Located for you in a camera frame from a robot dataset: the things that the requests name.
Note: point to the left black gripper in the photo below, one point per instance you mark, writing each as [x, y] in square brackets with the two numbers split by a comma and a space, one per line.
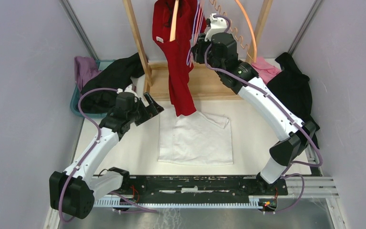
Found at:
[152, 103]

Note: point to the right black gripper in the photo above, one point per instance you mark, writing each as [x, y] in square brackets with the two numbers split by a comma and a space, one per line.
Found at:
[198, 49]

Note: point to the wooden hanger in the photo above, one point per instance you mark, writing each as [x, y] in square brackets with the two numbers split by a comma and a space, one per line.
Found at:
[174, 21]

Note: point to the red skirt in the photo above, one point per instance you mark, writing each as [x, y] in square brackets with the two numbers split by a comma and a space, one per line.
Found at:
[177, 51]

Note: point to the white garment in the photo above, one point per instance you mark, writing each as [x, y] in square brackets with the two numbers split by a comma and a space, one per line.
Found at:
[200, 139]

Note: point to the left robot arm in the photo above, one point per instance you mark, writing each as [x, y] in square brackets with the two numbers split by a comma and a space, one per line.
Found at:
[75, 190]

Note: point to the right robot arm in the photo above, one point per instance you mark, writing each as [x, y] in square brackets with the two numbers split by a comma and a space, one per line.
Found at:
[294, 135]

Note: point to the orange hanger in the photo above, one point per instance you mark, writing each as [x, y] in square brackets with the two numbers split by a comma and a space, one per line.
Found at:
[249, 31]

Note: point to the wooden clothes rack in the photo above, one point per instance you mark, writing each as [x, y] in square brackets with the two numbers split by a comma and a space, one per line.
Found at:
[204, 84]

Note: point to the black garment in basket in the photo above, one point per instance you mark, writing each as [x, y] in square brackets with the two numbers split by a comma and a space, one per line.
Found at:
[117, 75]

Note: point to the teal laundry basket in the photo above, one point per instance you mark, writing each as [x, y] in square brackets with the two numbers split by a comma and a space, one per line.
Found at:
[100, 65]

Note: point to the pink garment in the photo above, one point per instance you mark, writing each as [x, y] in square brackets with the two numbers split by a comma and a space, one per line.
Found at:
[265, 70]

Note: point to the purple garment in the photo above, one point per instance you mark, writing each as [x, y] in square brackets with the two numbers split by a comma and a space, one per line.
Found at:
[85, 69]

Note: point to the black garment on right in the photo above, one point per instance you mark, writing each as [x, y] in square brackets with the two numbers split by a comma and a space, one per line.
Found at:
[292, 88]

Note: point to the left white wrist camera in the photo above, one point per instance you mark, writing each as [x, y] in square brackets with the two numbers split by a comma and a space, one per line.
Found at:
[129, 90]

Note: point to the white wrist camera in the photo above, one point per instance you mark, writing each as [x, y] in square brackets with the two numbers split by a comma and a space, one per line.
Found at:
[217, 24]
[129, 90]

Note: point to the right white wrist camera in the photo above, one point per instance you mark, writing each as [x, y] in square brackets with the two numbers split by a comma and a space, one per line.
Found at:
[217, 24]

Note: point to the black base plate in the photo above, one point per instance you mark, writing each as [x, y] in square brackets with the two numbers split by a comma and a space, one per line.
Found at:
[199, 189]

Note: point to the aluminium frame rail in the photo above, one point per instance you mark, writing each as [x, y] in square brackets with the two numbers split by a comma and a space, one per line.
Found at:
[308, 187]

